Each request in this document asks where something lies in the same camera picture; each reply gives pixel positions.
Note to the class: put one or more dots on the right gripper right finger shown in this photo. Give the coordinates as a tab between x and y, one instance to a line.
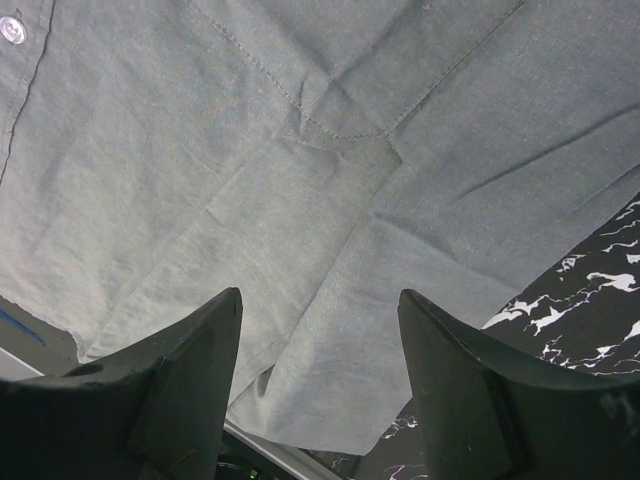
487	410

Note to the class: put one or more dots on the black marble pattern mat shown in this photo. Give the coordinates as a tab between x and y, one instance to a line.
581	314

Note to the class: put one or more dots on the grey button shirt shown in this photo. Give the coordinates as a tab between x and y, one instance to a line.
321	157

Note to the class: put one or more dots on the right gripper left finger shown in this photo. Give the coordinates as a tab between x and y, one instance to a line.
153	410

